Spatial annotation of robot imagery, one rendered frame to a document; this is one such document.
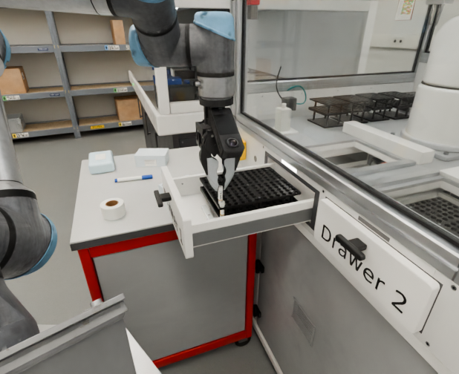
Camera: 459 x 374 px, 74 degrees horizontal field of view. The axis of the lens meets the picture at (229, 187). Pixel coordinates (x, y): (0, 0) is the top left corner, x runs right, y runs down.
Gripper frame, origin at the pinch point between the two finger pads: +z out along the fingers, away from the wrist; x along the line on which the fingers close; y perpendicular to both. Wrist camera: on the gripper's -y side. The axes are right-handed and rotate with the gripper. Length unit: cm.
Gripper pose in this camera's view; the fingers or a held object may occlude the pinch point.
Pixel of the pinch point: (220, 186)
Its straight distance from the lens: 70.9
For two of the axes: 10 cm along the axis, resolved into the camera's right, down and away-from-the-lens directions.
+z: 0.0, 8.9, 4.6
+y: -3.5, -4.3, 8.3
